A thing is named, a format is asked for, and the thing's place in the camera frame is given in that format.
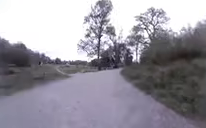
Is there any clump of dark trees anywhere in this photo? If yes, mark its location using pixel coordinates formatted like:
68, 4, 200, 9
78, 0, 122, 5
90, 33, 135, 70

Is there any tall bare-trunk tree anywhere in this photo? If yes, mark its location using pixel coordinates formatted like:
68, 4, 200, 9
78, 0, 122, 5
77, 0, 117, 71

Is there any grey asphalt path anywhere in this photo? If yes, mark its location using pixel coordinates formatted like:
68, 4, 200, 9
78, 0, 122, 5
0, 67, 205, 128

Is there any narrow side path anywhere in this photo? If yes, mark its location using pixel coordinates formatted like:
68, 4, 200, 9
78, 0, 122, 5
54, 65, 72, 78

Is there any broad-crowned tree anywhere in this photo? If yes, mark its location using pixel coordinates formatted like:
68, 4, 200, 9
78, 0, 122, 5
126, 7, 172, 64

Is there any grass verge with weeds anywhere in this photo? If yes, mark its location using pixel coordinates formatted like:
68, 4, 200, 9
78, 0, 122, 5
120, 58, 206, 125

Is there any flat grass field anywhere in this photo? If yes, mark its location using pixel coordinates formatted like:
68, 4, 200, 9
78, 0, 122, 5
0, 63, 99, 100

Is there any thicket of bushes and trees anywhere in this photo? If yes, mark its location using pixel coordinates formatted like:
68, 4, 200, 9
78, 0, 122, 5
139, 6, 206, 66

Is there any distant row of trees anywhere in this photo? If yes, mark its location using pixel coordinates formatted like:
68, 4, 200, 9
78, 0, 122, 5
0, 34, 92, 70

